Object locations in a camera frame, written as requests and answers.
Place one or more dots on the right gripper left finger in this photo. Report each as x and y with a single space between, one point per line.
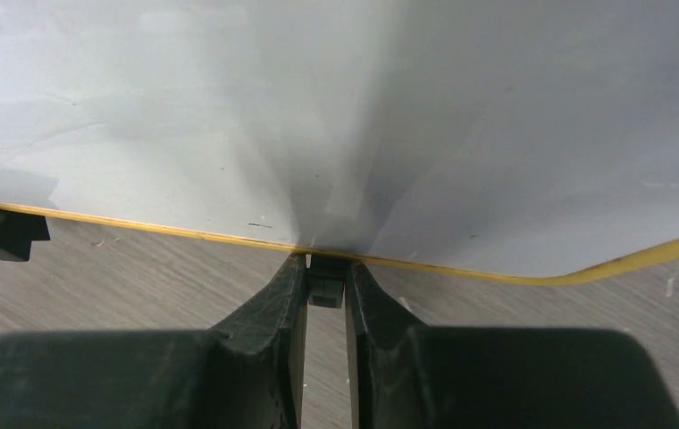
244 372

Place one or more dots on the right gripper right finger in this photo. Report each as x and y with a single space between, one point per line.
409 374

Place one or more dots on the yellow framed whiteboard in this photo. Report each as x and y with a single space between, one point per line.
534 142

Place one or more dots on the black whiteboard foot left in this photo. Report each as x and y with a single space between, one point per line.
17 233

